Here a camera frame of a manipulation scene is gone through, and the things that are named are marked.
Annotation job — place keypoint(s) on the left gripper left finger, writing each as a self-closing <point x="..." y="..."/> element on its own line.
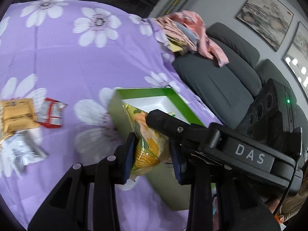
<point x="87" y="193"/>

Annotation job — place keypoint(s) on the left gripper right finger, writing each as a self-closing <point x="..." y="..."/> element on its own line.
<point x="219" y="196"/>

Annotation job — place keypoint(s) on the silver white snack packet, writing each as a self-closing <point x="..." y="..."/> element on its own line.
<point x="20" y="150"/>

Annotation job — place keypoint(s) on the yellow corn snack packet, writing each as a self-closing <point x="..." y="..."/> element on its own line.
<point x="152" y="147"/>

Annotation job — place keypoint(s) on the person's hand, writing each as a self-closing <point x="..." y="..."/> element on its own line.
<point x="273" y="205"/>

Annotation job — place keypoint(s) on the dark grey sofa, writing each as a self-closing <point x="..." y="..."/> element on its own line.
<point x="230" y="90"/>

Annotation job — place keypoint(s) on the green white cardboard box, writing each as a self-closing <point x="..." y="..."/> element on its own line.
<point x="162" y="177"/>

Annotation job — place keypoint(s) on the red silver snack packet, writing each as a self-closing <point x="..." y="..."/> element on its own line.
<point x="49" y="115"/>

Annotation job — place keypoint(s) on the yellow biscuit snack packet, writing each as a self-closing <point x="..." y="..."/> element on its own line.
<point x="17" y="115"/>

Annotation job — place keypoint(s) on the framed landscape painting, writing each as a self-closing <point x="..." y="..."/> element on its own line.
<point x="270" y="19"/>

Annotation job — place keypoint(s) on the pink patterned cloth pile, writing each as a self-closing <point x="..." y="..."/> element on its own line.
<point x="187" y="30"/>

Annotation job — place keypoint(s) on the purple floral tablecloth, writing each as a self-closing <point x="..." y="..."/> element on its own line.
<point x="78" y="53"/>

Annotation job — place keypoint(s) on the black camera box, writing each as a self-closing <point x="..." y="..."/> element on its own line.
<point x="271" y="117"/>

